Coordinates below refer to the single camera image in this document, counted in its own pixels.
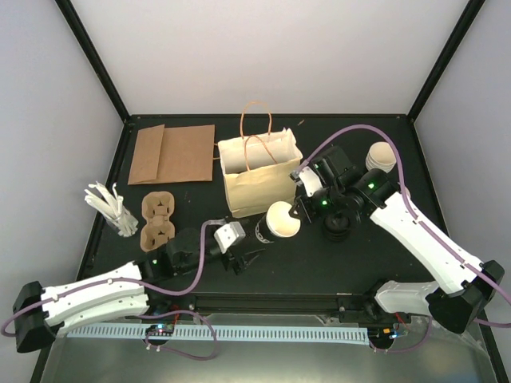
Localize stack of white paper cups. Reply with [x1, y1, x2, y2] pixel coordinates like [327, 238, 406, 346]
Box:
[365, 142, 397, 173]

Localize cream paper bag with handles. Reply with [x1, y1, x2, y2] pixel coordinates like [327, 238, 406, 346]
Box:
[216, 101, 303, 219]

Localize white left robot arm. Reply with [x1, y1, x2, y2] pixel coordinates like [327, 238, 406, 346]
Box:
[1, 223, 266, 353]

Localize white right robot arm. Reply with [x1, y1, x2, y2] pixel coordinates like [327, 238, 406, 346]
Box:
[290, 146, 505, 334]

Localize flat brown paper bag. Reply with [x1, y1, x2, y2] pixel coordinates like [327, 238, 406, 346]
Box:
[128, 124, 164, 185]

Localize white stirrers in holder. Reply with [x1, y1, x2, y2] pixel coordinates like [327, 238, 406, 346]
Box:
[84, 182, 138, 238]

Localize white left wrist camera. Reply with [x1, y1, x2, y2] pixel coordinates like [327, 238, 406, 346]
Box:
[214, 221, 246, 254]

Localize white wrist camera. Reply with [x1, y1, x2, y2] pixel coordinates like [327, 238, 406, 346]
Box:
[214, 221, 246, 254]
[299, 166, 323, 198]

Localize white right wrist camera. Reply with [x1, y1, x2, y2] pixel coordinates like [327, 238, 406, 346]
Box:
[299, 166, 323, 198]

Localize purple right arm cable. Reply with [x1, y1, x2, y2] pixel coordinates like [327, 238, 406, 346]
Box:
[291, 124, 511, 355]

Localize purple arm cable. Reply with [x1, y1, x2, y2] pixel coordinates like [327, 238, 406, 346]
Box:
[291, 124, 511, 355]
[1, 218, 232, 361]

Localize white slotted cable duct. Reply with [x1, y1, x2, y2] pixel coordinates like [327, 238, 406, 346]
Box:
[67, 322, 369, 345]

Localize brown paper bag with handles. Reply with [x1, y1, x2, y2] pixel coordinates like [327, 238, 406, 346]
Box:
[156, 124, 215, 184]

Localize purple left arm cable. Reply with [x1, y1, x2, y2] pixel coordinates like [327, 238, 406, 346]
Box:
[1, 218, 232, 361]

